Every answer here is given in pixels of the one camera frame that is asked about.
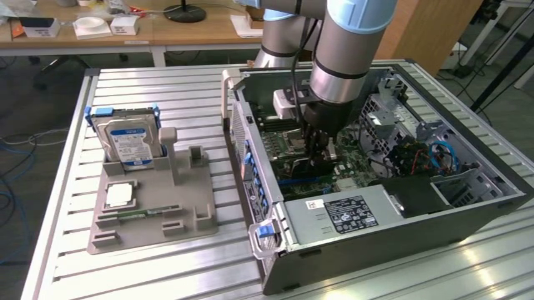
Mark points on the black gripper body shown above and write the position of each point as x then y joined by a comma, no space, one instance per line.
327,115

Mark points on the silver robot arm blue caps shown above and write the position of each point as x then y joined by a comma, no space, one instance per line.
350,47

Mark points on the CPU socket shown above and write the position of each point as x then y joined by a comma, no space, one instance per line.
294,142

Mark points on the green motherboard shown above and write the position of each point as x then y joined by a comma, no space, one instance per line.
354,162

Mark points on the blue expansion slot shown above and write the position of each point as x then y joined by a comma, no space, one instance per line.
291,182

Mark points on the perforated metal drive cage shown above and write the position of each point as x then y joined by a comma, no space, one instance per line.
383,125

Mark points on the blue slot clip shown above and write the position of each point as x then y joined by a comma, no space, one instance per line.
255,181
247,153
263,201

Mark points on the grey power supply unit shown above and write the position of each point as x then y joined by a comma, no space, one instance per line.
308,225

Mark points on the grey disk bay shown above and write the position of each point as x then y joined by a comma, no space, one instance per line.
463,187

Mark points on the wooden cabinet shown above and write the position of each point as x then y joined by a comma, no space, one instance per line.
416,31

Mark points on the white cardboard box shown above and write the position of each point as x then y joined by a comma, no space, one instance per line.
245,26

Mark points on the black open PC case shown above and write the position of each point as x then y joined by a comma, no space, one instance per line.
375,256

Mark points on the grey parts rack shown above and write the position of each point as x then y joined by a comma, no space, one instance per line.
167,193

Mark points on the hard disk blue carrier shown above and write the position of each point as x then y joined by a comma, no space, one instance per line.
129,143

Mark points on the black tripod leg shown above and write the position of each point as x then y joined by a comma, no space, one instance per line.
500,62

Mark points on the green RAM stick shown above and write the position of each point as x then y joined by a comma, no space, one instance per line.
139,214

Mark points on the wooden desk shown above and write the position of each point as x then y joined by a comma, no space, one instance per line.
167,31

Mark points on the black lamp base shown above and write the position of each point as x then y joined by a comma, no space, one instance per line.
184,14

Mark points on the silver CPU chip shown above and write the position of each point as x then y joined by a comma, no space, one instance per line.
120,196

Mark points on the plain white box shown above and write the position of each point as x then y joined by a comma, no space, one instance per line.
124,25

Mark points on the white box round recess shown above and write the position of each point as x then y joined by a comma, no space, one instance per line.
92,28

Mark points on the black chair base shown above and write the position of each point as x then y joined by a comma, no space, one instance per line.
53,67

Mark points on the white box black lid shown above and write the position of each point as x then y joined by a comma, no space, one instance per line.
41,28

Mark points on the orange box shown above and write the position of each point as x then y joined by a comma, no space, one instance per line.
17,32

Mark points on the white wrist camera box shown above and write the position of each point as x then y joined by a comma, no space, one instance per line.
286,106

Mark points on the white table frame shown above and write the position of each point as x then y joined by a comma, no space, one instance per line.
479,37

